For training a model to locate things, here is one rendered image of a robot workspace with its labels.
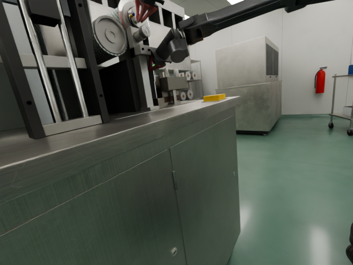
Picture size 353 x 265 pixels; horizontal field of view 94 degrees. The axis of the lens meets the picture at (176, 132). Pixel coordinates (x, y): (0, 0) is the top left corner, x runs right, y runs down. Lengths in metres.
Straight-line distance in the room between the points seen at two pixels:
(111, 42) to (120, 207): 0.54
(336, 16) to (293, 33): 0.70
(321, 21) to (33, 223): 5.14
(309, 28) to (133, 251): 5.03
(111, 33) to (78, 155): 0.51
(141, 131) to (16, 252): 0.23
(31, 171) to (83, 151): 0.06
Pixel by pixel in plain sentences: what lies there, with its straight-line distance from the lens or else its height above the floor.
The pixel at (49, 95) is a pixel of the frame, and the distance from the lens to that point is 0.44.
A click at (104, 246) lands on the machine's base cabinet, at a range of 0.39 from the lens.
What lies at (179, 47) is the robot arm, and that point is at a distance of 0.65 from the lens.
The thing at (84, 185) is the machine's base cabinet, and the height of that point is 0.82.
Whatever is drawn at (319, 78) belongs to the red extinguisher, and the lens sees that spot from 4.84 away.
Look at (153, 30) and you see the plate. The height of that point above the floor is 1.40.
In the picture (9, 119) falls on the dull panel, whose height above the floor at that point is 0.94.
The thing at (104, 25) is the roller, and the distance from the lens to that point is 0.70.
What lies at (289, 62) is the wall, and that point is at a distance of 5.03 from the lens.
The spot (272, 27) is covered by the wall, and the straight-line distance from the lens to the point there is 5.20.
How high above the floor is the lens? 0.95
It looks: 13 degrees down
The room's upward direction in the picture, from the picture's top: 8 degrees counter-clockwise
